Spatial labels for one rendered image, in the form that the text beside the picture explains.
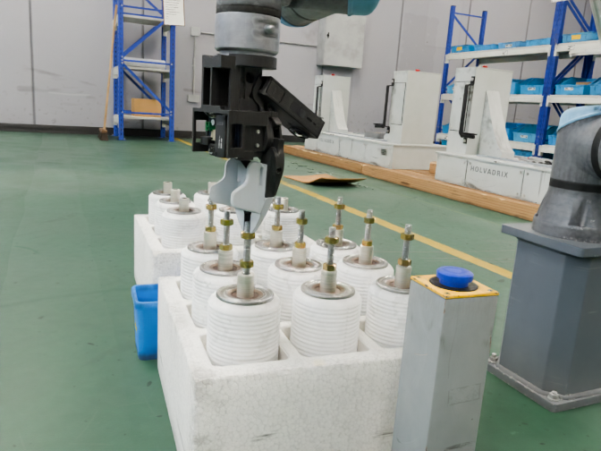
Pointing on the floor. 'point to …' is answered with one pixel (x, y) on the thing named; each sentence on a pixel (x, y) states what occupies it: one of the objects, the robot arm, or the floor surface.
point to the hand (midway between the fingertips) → (253, 220)
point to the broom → (108, 84)
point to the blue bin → (146, 319)
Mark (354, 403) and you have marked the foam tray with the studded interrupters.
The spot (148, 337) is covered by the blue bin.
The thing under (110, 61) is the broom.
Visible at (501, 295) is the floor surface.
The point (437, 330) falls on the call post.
